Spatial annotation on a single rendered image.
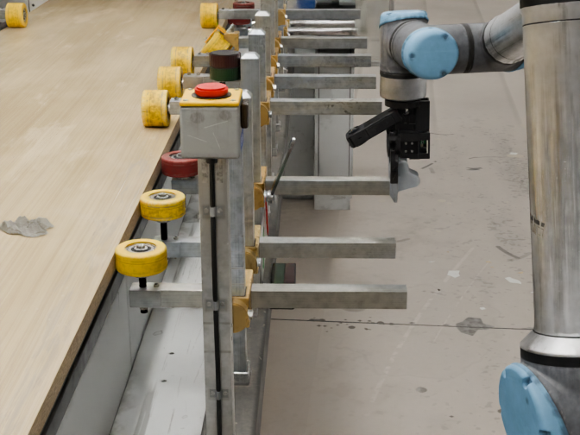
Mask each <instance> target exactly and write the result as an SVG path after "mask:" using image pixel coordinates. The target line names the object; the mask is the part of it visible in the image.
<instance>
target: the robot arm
mask: <svg viewBox="0 0 580 435"><path fill-rule="evenodd" d="M428 22H429V19H428V17H427V13H426V11H424V10H394V11H387V12H384V13H382V14H381V19H380V25H379V29H380V96H381V97H382V98H384V99H385V106H387V107H390V108H389V109H387V110H385V111H383V112H382V113H380V114H379V115H377V116H375V117H373V118H371V119H369V120H368V121H367V122H365V123H363V124H361V125H359V126H356V127H354V128H352V129H350V130H349V131H348V132H347V133H346V140H347V142H348V143H349V145H350V146H351V147H352V148H355V147H359V146H361V145H363V144H364V143H365V142H366V141H367V140H369V139H371V138H372V137H374V136H377V135H378V134H380V133H381V132H383V131H384V130H386V131H387V154H388V177H389V181H390V189H389V195H390V197H391V198H392V200H393V201H394V202H395V203H397V199H398V192H399V191H403V190H406V189H409V188H413V187H416V186H418V185H419V183H420V180H419V174H418V172H417V171H415V170H413V169H411V168H409V166H408V163H407V158H409V160H419V159H430V130H429V129H430V100H429V97H426V80H427V79H441V78H443V77H444V76H446V75H447V74H460V73H490V72H506V73H510V72H514V71H518V70H521V69H523V68H524V71H525V93H526V136H527V158H528V180H529V202H530V225H531V246H532V268H533V311H534V326H533V329H532V330H531V331H530V332H529V333H528V334H527V335H526V336H525V337H524V338H523V339H522V340H521V341H520V363H518V362H513V363H511V364H510V365H508V366H507V367H506V368H505V369H504V370H503V371H502V373H501V377H500V381H499V404H500V406H501V418H502V422H503V425H504V428H505V431H506V434H507V435H580V0H520V2H519V3H517V4H515V6H513V7H512V8H510V9H508V10H507V11H505V12H504V13H502V14H501V15H498V16H496V17H494V18H493V19H491V20H490V21H488V22H477V23H459V24H439V25H429V24H427V23H428ZM406 109H408V111H406ZM426 141H428V153H427V151H426Z"/></svg>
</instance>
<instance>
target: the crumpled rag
mask: <svg viewBox="0 0 580 435"><path fill-rule="evenodd" d="M49 227H51V228H53V227H54V226H53V225H52V224H51V223H50V222H49V221H48V219H47V218H45V217H38V218H36V219H31V220H28V219H27V218H26V216H23V217H22V216H19V217H18V218H17V219H16V221H15V222H13V221H11V220H9V221H6V220H4V221H3V222H2V223H1V225H0V229H1V230H3V231H5V232H7V233H9V234H11V233H12V234H14V233H18V234H23V235H24V236H30V237H36V236H39V235H46V234H47V233H48V232H47V230H46V229H47V228H49Z"/></svg>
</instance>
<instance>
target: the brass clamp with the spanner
mask: <svg viewBox="0 0 580 435"><path fill-rule="evenodd" d="M266 176H267V167H262V178H261V182H254V204H255V210H257V209H259V208H260V207H264V206H265V203H264V190H265V192H266Z"/></svg>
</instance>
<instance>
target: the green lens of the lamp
mask: <svg viewBox="0 0 580 435"><path fill-rule="evenodd" d="M240 78H241V66H239V67H238V68H234V69H215V68H211V66H210V79H212V80H216V81H232V80H238V79H240Z"/></svg>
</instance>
